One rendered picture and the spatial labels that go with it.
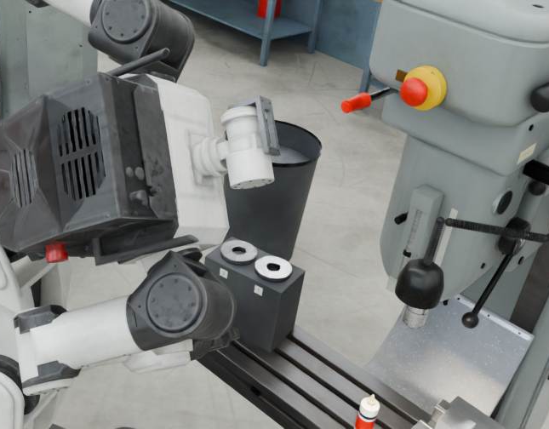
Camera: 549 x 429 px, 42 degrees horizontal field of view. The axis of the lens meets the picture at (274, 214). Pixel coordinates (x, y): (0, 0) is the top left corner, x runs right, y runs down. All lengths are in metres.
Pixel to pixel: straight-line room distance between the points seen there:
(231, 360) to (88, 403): 1.21
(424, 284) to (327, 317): 2.29
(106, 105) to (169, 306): 0.29
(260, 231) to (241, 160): 2.42
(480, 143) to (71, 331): 0.68
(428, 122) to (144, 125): 0.45
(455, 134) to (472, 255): 0.24
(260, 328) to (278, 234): 1.75
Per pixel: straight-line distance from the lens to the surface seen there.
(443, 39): 1.03
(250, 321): 1.76
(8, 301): 1.36
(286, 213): 3.41
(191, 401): 2.89
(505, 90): 1.01
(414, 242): 1.25
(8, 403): 1.50
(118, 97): 0.99
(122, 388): 2.93
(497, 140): 1.13
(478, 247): 1.28
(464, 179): 1.21
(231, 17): 6.59
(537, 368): 1.92
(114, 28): 1.11
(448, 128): 1.16
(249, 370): 1.73
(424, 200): 1.21
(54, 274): 1.43
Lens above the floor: 2.10
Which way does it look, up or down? 31 degrees down
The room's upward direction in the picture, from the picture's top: 9 degrees clockwise
